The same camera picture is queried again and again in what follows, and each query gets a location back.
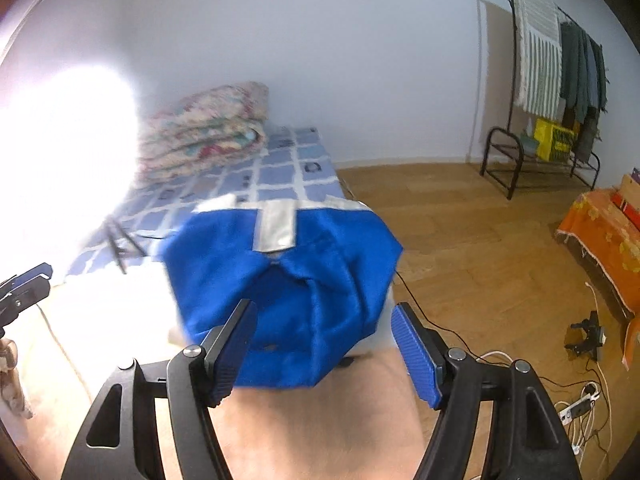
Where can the dark hanging clothes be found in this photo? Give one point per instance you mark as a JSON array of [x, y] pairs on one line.
[[580, 75]]

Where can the tan blanket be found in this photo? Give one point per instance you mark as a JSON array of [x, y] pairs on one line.
[[310, 435]]

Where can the black device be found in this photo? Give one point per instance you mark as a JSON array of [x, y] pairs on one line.
[[590, 335]]

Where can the tall beige board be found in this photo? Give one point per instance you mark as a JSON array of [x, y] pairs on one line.
[[495, 60]]

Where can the white and blue work jacket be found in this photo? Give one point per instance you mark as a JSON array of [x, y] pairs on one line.
[[300, 270]]

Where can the black metal clothes rack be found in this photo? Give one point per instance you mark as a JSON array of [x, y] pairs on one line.
[[512, 50]]

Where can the white power strip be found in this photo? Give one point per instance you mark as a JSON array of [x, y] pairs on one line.
[[575, 407]]

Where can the folded floral quilt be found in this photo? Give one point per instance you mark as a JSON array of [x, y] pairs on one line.
[[200, 135]]

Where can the blue checked bed sheet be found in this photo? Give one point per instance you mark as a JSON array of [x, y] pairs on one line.
[[280, 170]]

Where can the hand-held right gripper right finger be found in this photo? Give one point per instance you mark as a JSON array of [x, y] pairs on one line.
[[417, 355]]

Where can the orange floral cloth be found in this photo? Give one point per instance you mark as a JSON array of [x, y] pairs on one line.
[[600, 230]]

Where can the striped hanging towel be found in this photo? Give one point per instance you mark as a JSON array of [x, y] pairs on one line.
[[537, 60]]

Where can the red box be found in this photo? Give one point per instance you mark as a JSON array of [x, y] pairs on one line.
[[627, 212]]

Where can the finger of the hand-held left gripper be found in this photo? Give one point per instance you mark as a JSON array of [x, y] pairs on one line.
[[25, 297], [35, 271]]

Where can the yellow box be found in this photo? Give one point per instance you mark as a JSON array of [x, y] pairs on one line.
[[550, 140]]

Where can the person's left forearm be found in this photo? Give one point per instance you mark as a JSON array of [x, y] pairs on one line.
[[12, 385]]

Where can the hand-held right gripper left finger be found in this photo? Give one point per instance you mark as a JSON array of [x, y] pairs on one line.
[[232, 360]]

